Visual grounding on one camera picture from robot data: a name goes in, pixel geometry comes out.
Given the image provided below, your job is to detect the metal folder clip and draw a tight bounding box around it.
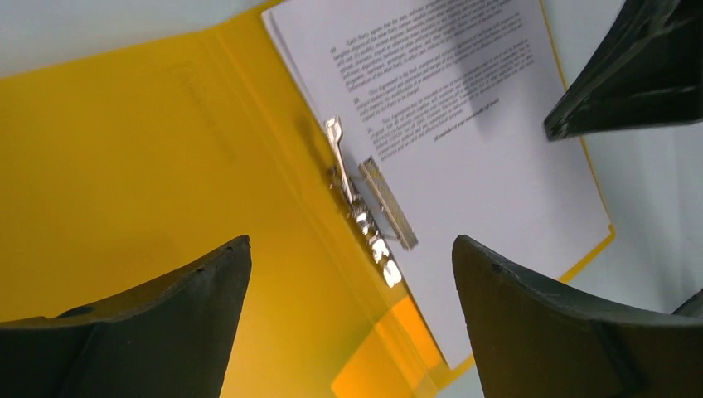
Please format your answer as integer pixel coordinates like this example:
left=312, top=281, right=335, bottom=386
left=323, top=116, right=419, bottom=288

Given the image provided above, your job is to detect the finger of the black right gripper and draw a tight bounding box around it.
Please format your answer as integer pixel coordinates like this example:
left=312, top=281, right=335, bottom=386
left=544, top=0, right=702, bottom=141

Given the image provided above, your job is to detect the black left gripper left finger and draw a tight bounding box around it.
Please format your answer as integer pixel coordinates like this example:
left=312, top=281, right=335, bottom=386
left=1, top=235, right=252, bottom=397

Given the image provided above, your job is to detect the white text paper sheet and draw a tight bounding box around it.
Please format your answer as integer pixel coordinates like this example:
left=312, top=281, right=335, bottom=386
left=262, top=1, right=613, bottom=368

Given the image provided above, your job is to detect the yellow plastic folder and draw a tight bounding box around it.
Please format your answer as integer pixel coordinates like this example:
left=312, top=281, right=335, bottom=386
left=0, top=0, right=616, bottom=398

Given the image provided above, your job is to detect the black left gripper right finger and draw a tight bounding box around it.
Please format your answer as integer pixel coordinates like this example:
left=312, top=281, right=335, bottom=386
left=452, top=235, right=702, bottom=397

